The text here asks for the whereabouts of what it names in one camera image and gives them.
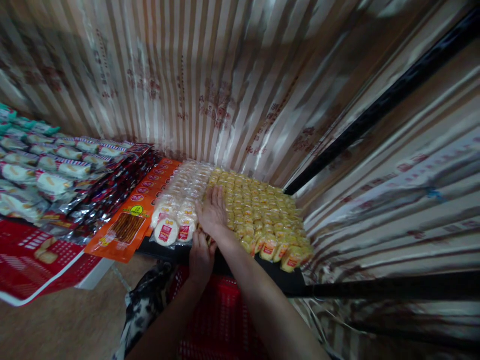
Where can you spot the striped plastic curtain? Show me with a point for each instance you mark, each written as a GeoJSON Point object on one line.
{"type": "Point", "coordinates": [232, 75]}

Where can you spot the red plastic shopping basket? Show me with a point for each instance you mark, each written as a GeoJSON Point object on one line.
{"type": "Point", "coordinates": [221, 318]}

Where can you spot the stack of orange snack bags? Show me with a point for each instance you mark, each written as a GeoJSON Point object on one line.
{"type": "Point", "coordinates": [129, 221]}

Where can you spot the stack of white round cracker packets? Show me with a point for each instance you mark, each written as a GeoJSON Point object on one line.
{"type": "Point", "coordinates": [176, 213]}

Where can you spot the black shelf board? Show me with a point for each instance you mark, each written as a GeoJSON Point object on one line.
{"type": "Point", "coordinates": [277, 279]}

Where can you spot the person's left hand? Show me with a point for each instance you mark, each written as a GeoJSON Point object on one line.
{"type": "Point", "coordinates": [201, 260]}

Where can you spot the pile of green packets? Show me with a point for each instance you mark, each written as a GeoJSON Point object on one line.
{"type": "Point", "coordinates": [22, 125]}

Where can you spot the pile of white striped-edge packets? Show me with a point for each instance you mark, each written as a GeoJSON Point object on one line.
{"type": "Point", "coordinates": [45, 172]}

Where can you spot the black metal shelf frame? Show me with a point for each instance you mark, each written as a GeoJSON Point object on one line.
{"type": "Point", "coordinates": [375, 108]}

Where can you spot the stack of yellow snack packets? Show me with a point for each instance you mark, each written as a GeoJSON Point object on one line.
{"type": "Point", "coordinates": [258, 213]}

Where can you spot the stack of dark red foil bags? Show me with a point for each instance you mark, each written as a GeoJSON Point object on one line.
{"type": "Point", "coordinates": [107, 191]}

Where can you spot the red display crate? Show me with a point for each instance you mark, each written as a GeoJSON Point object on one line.
{"type": "Point", "coordinates": [33, 262]}

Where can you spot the single small orange-yellow packet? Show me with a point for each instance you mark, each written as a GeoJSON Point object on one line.
{"type": "Point", "coordinates": [203, 229]}

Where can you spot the person's right hand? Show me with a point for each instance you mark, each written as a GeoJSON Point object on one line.
{"type": "Point", "coordinates": [213, 213]}

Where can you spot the person's left fingers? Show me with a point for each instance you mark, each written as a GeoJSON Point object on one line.
{"type": "Point", "coordinates": [204, 240]}

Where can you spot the person's body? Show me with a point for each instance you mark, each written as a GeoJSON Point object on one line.
{"type": "Point", "coordinates": [144, 307]}

